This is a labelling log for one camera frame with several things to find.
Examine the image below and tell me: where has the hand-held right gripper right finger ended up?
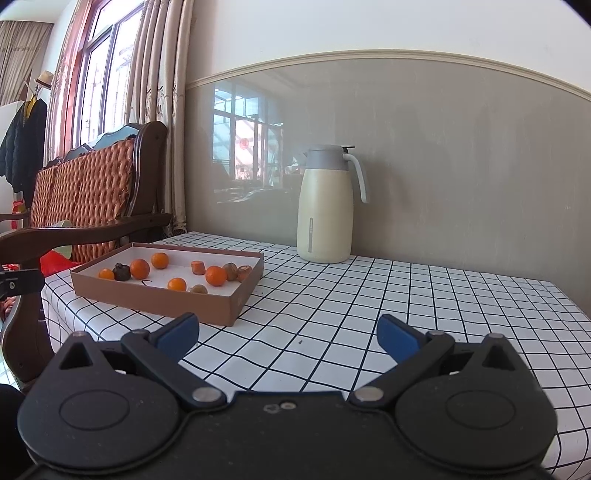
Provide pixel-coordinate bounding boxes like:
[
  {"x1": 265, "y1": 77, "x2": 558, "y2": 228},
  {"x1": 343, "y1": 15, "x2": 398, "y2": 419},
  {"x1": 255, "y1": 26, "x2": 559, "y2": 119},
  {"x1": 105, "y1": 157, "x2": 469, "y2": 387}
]
[{"x1": 348, "y1": 314, "x2": 533, "y2": 409}]

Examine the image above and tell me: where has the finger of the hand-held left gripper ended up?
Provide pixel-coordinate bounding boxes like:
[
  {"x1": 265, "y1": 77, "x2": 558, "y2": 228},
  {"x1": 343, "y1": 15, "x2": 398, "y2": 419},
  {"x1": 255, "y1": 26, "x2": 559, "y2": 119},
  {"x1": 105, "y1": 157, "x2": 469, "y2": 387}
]
[{"x1": 0, "y1": 268, "x2": 45, "y2": 297}]

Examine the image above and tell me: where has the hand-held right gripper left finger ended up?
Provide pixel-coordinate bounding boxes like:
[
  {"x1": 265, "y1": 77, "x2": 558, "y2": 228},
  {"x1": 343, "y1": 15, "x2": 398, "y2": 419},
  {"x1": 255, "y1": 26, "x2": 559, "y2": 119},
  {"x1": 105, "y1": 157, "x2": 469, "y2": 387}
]
[{"x1": 45, "y1": 312, "x2": 228, "y2": 409}]

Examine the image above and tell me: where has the brown cardboard box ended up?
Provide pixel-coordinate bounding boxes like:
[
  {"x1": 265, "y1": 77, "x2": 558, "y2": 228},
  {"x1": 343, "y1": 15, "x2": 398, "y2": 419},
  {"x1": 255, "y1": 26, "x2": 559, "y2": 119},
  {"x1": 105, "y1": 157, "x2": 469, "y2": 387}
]
[{"x1": 70, "y1": 242, "x2": 265, "y2": 328}]

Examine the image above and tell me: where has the red printed hanging cloth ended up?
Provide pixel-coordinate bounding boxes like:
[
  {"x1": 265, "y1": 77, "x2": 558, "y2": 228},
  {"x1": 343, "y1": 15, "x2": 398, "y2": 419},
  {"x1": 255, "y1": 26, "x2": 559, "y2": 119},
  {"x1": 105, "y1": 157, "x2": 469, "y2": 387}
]
[{"x1": 11, "y1": 189, "x2": 27, "y2": 230}]

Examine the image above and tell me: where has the wooden sofa orange tufted cushion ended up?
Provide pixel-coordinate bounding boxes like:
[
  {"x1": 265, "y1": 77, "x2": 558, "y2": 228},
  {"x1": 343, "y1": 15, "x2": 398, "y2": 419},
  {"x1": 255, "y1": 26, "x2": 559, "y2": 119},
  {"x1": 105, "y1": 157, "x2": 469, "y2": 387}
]
[{"x1": 0, "y1": 121, "x2": 172, "y2": 384}]

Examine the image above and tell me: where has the black jacket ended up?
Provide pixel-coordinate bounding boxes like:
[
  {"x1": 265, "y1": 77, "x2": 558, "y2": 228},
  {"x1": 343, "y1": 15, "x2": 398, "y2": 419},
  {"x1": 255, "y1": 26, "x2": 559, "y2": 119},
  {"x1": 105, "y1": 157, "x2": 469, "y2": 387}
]
[{"x1": 0, "y1": 98, "x2": 48, "y2": 192}]

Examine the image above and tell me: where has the cream thermos jug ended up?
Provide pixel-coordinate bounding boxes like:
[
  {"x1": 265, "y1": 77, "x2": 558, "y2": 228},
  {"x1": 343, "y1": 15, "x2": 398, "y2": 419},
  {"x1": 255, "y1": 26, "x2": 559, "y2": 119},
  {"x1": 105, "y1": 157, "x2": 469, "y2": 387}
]
[{"x1": 297, "y1": 144, "x2": 370, "y2": 264}]

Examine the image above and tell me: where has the window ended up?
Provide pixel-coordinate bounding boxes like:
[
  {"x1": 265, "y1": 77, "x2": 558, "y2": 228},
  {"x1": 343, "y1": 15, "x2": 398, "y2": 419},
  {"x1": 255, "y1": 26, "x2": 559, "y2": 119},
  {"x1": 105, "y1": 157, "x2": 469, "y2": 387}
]
[{"x1": 74, "y1": 0, "x2": 153, "y2": 153}]

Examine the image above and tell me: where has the beige pleated curtain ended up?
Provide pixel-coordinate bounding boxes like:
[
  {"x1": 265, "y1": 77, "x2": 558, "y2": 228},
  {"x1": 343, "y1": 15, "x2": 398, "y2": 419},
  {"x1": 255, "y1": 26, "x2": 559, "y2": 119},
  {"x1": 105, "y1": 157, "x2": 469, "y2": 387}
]
[{"x1": 0, "y1": 21, "x2": 55, "y2": 107}]

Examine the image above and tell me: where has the embroidered beige curtain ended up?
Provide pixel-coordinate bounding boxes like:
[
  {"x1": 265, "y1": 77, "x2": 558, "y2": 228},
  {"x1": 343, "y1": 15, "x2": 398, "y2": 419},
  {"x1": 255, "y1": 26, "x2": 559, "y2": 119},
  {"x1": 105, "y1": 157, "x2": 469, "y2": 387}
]
[{"x1": 124, "y1": 0, "x2": 195, "y2": 236}]

